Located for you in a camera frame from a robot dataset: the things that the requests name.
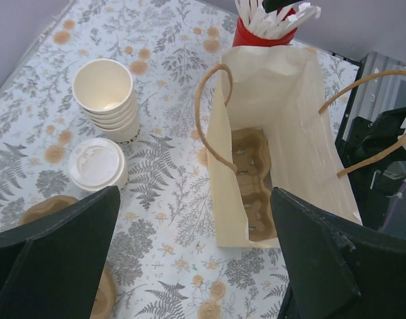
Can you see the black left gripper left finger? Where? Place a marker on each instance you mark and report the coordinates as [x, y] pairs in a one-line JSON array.
[[53, 265]]

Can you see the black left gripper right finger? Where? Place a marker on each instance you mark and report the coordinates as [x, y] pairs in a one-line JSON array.
[[337, 268]]

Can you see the white paper coffee cup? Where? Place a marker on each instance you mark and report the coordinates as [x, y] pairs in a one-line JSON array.
[[123, 173]]

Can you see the white plastic cup lid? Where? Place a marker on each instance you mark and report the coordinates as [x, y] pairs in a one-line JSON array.
[[93, 164]]

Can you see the single brown pulp carrier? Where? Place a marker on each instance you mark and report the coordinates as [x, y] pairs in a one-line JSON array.
[[250, 154]]

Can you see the brown paper bag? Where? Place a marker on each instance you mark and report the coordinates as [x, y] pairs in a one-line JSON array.
[[279, 91]]

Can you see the stack of white paper cups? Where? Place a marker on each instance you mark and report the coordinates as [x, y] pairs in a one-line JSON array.
[[104, 89]]

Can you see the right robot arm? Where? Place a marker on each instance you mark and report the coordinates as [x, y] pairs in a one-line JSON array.
[[374, 119]]

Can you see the red cup holder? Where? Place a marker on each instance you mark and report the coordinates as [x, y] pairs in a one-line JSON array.
[[243, 37]]

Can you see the white paper straws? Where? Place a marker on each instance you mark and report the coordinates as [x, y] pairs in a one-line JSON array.
[[274, 18]]

